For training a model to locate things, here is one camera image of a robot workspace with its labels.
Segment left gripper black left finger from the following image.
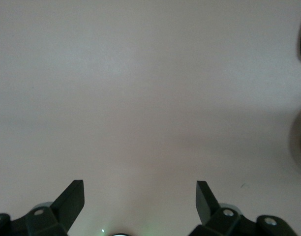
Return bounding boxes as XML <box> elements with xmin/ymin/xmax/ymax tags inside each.
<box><xmin>0</xmin><ymin>180</ymin><xmax>85</xmax><ymax>236</ymax></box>

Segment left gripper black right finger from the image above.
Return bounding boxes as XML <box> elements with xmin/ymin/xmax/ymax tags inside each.
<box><xmin>189</xmin><ymin>180</ymin><xmax>296</xmax><ymax>236</ymax></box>

